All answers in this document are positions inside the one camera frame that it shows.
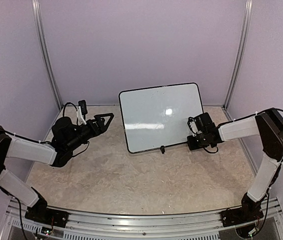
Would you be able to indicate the right aluminium frame post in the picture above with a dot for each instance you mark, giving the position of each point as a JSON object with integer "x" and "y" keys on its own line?
{"x": 240, "y": 53}

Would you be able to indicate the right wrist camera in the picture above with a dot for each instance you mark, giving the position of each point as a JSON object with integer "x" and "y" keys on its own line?
{"x": 192, "y": 125}

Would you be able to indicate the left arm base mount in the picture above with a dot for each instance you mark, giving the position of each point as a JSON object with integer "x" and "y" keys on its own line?
{"x": 47, "y": 216}

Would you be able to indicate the aluminium frame post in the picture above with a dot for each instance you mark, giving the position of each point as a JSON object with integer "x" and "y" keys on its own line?
{"x": 36, "y": 8}
{"x": 240, "y": 53}

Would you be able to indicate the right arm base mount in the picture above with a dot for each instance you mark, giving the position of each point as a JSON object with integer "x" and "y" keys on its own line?
{"x": 236, "y": 216}

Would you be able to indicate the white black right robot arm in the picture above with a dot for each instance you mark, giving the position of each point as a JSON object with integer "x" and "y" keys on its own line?
{"x": 261, "y": 134}

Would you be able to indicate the left aluminium frame post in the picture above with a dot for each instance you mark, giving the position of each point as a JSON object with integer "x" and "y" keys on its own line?
{"x": 36, "y": 8}

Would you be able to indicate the black framed whiteboard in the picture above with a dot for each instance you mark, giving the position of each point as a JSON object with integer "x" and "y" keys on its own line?
{"x": 155, "y": 118}

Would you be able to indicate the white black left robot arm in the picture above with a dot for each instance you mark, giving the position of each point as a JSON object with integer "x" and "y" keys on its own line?
{"x": 67, "y": 137}

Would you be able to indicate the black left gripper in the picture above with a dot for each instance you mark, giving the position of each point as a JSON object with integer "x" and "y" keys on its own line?
{"x": 101, "y": 128}

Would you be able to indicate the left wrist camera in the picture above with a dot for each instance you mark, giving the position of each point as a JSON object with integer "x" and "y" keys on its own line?
{"x": 82, "y": 112}

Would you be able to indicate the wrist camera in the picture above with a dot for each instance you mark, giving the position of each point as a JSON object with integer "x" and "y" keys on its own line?
{"x": 82, "y": 112}
{"x": 192, "y": 125}

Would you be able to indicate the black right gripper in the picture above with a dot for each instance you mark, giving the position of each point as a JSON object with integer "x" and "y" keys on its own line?
{"x": 192, "y": 145}

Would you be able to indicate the front aluminium rail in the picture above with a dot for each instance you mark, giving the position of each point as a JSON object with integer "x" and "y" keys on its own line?
{"x": 84, "y": 225}

